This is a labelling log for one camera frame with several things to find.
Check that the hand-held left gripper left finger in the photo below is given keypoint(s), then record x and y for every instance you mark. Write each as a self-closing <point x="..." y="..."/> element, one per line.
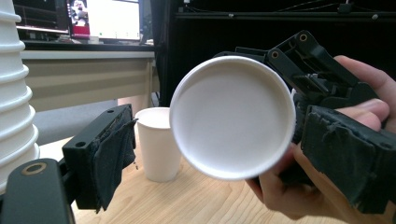
<point x="84" y="168"/>

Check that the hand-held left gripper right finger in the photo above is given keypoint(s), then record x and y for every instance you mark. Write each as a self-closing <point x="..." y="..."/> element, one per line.
<point x="348" y="155"/>

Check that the white paper cup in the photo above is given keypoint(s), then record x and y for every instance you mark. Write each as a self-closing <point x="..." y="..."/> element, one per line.
<point x="232" y="118"/>
<point x="155" y="146"/>

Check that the tall stack of white cups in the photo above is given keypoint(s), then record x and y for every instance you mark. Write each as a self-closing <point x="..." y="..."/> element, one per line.
<point x="12" y="93"/>

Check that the beige desk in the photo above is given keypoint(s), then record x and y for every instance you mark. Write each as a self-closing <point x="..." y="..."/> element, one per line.
<point x="77" y="81"/>

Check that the lit computer monitor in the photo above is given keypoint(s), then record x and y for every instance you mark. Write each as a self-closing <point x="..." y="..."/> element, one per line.
<point x="115" y="18"/>

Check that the dark computer monitor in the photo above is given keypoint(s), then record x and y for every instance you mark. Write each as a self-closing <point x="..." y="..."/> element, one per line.
<point x="40" y="15"/>

